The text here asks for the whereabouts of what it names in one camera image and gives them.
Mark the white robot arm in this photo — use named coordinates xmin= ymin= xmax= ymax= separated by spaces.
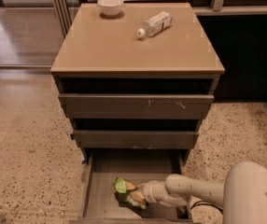
xmin=130 ymin=161 xmax=267 ymax=224

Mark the grey top drawer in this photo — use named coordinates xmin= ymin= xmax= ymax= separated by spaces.
xmin=59 ymin=93 xmax=214 ymax=119

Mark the black cable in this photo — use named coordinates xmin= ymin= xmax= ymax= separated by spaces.
xmin=190 ymin=200 xmax=225 ymax=217

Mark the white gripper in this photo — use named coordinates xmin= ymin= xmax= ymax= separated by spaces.
xmin=130 ymin=180 xmax=168 ymax=208

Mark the green rice chip bag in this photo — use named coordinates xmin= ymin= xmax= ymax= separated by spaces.
xmin=113 ymin=177 xmax=144 ymax=205

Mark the white ceramic bowl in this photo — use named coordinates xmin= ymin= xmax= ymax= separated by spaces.
xmin=97 ymin=0 xmax=123 ymax=17

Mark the grey bottom drawer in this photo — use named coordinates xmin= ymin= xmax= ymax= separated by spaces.
xmin=70 ymin=148 xmax=198 ymax=224

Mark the beige drawer cabinet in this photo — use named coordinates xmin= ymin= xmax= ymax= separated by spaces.
xmin=51 ymin=3 xmax=224 ymax=158

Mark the grey middle drawer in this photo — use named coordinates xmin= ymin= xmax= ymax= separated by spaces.
xmin=73 ymin=130 xmax=199 ymax=149

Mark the white plastic bottle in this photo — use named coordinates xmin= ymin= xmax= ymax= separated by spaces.
xmin=136 ymin=11 xmax=173 ymax=38

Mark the grey drawer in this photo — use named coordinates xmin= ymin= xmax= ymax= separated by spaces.
xmin=59 ymin=93 xmax=214 ymax=119
xmin=70 ymin=148 xmax=198 ymax=224
xmin=73 ymin=130 xmax=199 ymax=149

